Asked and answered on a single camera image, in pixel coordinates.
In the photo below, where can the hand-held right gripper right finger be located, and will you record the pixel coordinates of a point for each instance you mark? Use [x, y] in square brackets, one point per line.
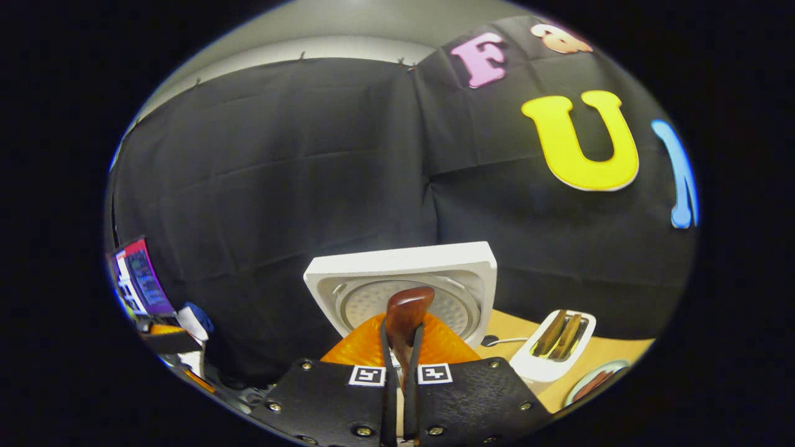
[472, 403]

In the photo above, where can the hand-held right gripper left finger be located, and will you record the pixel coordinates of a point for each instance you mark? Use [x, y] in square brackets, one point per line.
[329, 403]

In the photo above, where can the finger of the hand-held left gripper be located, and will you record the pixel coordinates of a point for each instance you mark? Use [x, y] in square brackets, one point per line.
[199, 380]
[174, 343]

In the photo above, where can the brown wooden spoon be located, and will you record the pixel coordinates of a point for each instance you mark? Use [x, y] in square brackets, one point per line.
[407, 310]

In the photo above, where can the white rice cooker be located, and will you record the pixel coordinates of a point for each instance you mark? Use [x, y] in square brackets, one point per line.
[404, 261]

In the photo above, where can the white and blue object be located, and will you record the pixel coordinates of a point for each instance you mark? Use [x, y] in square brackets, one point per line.
[191, 329]

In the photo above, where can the computer monitor screen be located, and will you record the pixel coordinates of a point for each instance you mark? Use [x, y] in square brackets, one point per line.
[143, 279]

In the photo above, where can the white toaster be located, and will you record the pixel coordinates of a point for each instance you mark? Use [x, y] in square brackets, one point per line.
[534, 366]

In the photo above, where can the toasted bread slice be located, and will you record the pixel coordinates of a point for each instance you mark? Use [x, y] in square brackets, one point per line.
[549, 335]
[566, 338]

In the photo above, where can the brown meat slice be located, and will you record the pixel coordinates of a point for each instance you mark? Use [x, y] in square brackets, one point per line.
[587, 390]
[601, 379]

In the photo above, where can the light green plate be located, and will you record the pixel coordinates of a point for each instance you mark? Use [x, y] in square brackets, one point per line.
[613, 367]

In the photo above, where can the black backdrop cloth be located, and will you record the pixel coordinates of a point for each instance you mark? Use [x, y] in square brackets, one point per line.
[279, 186]

